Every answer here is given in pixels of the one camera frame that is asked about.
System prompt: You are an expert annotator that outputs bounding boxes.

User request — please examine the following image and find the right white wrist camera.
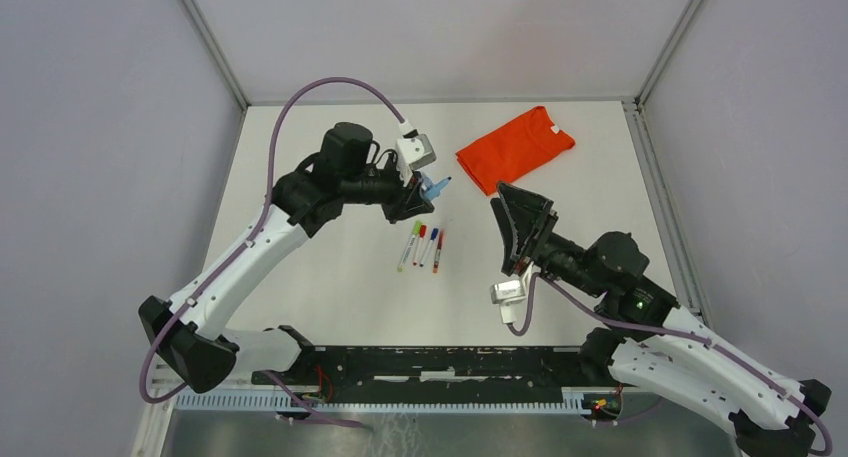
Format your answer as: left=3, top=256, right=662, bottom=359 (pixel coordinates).
left=489, top=267, right=537, bottom=335

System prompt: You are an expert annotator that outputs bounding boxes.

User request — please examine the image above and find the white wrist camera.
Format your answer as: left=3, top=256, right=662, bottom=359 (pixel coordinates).
left=489, top=267, right=537, bottom=335
left=394, top=120, right=437, bottom=184

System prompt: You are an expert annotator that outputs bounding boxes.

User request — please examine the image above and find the red orange pen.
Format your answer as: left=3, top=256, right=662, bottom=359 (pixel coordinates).
left=432, top=221, right=449, bottom=274

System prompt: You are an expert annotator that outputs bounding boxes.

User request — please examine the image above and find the thin blue-tip pen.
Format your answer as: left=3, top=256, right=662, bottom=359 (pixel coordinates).
left=418, top=235, right=437, bottom=268

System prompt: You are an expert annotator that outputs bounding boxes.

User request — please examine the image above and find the thin clear red-tip pen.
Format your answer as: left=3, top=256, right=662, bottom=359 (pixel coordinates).
left=412, top=235, right=425, bottom=266

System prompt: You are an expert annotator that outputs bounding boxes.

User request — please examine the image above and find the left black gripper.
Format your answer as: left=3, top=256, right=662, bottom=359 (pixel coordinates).
left=341, top=153, right=435, bottom=224

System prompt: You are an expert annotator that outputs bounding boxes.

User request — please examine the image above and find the thin green-tip pen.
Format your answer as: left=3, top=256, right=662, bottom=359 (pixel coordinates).
left=396, top=233, right=418, bottom=272

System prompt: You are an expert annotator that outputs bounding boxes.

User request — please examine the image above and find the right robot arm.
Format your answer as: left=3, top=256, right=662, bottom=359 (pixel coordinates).
left=490, top=182, right=834, bottom=456

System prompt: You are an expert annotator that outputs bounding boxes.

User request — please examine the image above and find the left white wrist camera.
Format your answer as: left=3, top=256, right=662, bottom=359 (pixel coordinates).
left=394, top=120, right=437, bottom=184

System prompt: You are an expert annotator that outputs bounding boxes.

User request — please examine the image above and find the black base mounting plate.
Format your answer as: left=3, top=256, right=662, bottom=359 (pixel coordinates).
left=274, top=346, right=618, bottom=404

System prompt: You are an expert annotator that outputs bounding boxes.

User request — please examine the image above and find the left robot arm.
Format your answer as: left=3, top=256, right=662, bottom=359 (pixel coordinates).
left=139, top=122, right=436, bottom=394

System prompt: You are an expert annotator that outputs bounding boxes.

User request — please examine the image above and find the white slotted cable duct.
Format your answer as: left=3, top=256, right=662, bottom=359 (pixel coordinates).
left=174, top=389, right=590, bottom=417

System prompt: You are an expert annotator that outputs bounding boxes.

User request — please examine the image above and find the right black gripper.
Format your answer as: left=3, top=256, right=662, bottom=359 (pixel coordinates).
left=489, top=178, right=605, bottom=297

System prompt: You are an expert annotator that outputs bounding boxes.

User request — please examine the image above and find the folded orange cloth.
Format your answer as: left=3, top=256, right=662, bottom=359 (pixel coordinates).
left=456, top=106, right=576, bottom=196

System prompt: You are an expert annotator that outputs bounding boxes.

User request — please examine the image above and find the blue pen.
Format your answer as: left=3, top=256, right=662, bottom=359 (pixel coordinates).
left=420, top=174, right=452, bottom=201

